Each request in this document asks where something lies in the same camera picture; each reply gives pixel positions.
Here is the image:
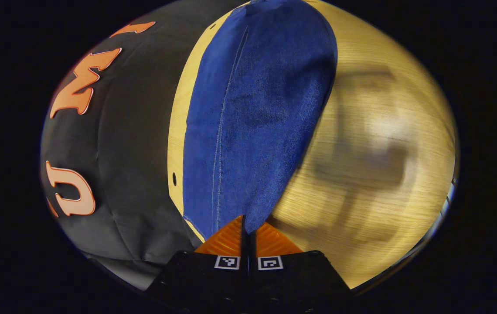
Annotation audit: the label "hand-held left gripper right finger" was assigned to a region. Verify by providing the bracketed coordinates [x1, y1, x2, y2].
[248, 221, 354, 314]

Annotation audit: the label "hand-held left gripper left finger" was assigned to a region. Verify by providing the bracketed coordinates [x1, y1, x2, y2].
[146, 214, 249, 314]

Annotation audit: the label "black backdrop cloth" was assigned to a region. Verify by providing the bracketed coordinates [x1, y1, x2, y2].
[40, 0, 251, 292]

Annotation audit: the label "blue denim jeans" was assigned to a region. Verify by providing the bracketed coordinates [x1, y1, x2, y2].
[182, 0, 339, 241]

